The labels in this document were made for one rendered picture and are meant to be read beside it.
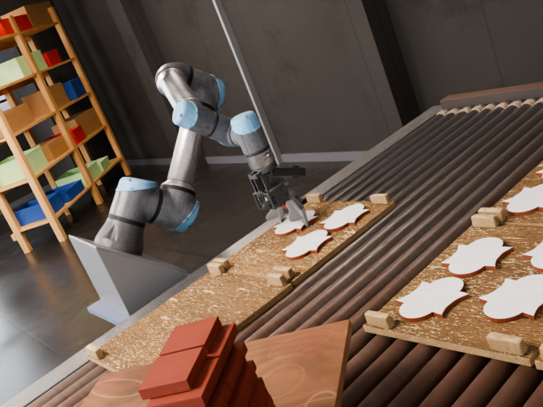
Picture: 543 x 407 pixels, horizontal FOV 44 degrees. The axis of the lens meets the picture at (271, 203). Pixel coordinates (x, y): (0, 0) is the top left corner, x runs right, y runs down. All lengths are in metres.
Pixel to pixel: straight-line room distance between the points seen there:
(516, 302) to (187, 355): 0.62
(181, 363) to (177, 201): 1.31
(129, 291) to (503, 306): 1.11
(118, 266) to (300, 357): 0.96
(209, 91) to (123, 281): 0.69
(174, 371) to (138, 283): 1.15
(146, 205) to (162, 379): 1.29
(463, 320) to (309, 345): 0.29
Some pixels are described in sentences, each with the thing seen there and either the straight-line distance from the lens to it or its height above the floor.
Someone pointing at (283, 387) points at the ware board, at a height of 1.04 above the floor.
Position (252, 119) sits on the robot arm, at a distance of 1.81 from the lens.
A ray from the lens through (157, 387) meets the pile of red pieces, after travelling 0.83.
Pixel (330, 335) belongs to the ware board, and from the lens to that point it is 1.13.
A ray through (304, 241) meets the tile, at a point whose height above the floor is 0.95.
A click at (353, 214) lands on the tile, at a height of 0.95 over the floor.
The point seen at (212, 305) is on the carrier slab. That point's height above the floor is 0.94.
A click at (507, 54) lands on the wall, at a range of 4.38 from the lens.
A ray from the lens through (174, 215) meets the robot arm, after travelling 2.12.
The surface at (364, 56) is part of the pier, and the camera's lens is 4.81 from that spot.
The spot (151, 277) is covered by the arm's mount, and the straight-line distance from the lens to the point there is 2.00.
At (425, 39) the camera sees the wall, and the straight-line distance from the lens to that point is 4.70.
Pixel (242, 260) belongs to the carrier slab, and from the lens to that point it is 1.86.
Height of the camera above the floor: 1.60
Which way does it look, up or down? 17 degrees down
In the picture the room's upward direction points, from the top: 22 degrees counter-clockwise
